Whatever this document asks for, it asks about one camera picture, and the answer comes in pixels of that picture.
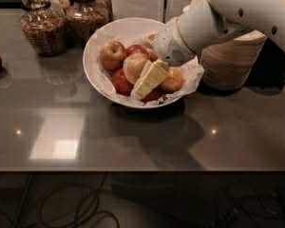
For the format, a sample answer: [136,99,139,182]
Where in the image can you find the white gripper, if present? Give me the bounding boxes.
[131,16,196,100]

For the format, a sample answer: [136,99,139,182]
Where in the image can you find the yellow apple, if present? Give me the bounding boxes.
[160,66,183,93]
[123,52,149,85]

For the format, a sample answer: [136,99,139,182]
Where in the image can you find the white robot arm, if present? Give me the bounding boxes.
[131,0,285,100]

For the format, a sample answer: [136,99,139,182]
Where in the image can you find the red apple back right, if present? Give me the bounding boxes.
[149,50,158,62]

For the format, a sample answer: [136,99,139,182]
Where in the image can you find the red apple back middle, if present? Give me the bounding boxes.
[126,44,148,55]

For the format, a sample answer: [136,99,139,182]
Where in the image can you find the red apple front left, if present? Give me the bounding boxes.
[112,68,133,96]

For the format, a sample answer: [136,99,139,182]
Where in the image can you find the white paper bowl liner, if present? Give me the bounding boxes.
[83,29,204,108]

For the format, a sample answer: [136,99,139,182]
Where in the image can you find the yellowish red apple back left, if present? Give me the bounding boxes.
[99,41,127,70]

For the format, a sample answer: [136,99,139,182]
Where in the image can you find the white bowl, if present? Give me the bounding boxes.
[82,17,200,109]

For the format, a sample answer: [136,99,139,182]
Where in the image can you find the stack of paper bowls front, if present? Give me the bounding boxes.
[200,30,267,91]

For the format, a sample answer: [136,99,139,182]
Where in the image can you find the glass jar of granola right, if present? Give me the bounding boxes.
[66,0,109,46]

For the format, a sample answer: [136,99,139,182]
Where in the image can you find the glass jar of granola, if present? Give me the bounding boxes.
[18,0,67,56]
[66,0,109,46]

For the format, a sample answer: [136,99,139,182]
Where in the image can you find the glass jar of granola left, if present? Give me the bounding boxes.
[18,0,67,56]

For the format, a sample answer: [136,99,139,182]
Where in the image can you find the black cable on floor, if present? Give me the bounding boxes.
[9,172,121,228]

